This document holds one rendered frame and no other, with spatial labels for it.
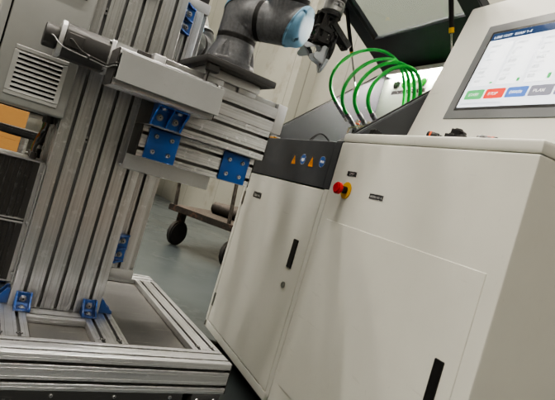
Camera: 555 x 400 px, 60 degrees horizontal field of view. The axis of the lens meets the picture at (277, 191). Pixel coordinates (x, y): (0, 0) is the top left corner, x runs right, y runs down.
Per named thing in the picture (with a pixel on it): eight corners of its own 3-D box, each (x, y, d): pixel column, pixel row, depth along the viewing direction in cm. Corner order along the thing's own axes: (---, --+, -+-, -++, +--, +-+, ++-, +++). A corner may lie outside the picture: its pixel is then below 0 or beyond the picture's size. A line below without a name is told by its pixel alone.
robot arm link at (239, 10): (227, 43, 150) (239, 1, 150) (266, 50, 146) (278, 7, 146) (210, 26, 139) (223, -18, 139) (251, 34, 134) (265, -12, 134)
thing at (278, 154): (252, 171, 214) (262, 136, 214) (260, 173, 216) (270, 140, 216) (322, 188, 158) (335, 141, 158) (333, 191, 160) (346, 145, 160)
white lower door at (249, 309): (206, 318, 216) (249, 171, 215) (211, 319, 217) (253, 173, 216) (263, 390, 157) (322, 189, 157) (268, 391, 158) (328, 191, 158)
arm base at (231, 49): (215, 59, 132) (225, 24, 132) (195, 63, 145) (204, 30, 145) (260, 78, 140) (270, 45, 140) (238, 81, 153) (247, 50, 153)
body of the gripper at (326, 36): (305, 42, 174) (315, 10, 174) (324, 51, 178) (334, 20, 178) (315, 39, 168) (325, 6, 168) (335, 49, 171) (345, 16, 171)
